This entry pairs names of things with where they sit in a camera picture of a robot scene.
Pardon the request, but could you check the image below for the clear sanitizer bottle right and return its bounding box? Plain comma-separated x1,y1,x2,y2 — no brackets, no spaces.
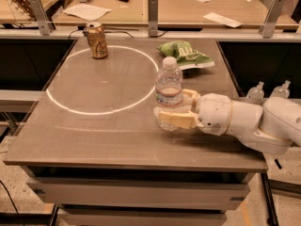
271,80,291,99

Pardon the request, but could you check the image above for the green chip bag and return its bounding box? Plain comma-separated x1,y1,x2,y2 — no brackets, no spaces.
157,40,215,70

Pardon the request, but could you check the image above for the gold soda can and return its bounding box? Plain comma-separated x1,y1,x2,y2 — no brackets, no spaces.
84,23,108,59

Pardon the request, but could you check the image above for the white paper sheet left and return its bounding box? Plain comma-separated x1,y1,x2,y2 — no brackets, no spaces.
64,4,110,21

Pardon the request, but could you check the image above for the clear sanitizer bottle left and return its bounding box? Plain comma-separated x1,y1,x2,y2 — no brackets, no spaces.
246,82,264,105

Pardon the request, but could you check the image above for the white paper slip right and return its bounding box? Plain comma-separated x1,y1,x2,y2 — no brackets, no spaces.
204,12,242,28

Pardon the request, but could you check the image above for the left metal bracket post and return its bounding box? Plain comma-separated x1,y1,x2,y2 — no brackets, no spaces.
28,0,53,36

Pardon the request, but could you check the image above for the clear sanitizer bottle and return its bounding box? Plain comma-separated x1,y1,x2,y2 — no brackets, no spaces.
246,82,264,105
271,80,291,99

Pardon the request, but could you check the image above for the clear plastic water bottle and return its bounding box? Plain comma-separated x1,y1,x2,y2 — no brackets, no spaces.
153,56,183,131

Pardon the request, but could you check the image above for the black floor cable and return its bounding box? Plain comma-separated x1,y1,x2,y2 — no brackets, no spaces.
0,179,21,215

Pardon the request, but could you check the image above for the right metal bracket post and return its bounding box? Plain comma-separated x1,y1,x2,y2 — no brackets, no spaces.
259,0,286,39

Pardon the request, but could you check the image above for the black cable on rail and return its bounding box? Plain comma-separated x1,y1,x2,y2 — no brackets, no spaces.
68,26,166,40

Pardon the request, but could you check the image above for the metal bracket post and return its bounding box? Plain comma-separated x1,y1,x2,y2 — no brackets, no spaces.
148,0,158,37
259,0,286,39
28,0,53,36

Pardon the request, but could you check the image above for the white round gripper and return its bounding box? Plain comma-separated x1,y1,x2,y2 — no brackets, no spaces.
158,89,232,135

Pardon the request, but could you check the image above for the middle metal bracket post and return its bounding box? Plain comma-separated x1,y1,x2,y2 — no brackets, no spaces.
148,0,158,37

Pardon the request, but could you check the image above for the white drawer cabinet under table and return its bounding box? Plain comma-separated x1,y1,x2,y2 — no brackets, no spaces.
27,177,250,226

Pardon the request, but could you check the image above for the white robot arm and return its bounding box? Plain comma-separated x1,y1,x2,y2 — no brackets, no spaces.
154,89,301,155

